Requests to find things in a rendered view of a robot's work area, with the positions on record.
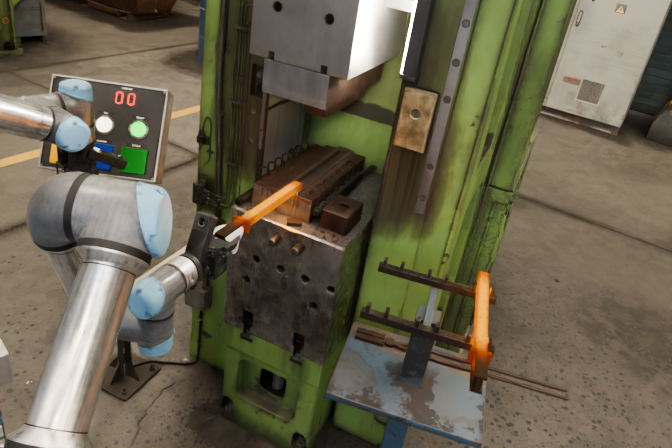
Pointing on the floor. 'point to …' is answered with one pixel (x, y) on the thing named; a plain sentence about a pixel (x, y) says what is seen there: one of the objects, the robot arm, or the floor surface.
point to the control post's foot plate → (139, 376)
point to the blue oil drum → (202, 17)
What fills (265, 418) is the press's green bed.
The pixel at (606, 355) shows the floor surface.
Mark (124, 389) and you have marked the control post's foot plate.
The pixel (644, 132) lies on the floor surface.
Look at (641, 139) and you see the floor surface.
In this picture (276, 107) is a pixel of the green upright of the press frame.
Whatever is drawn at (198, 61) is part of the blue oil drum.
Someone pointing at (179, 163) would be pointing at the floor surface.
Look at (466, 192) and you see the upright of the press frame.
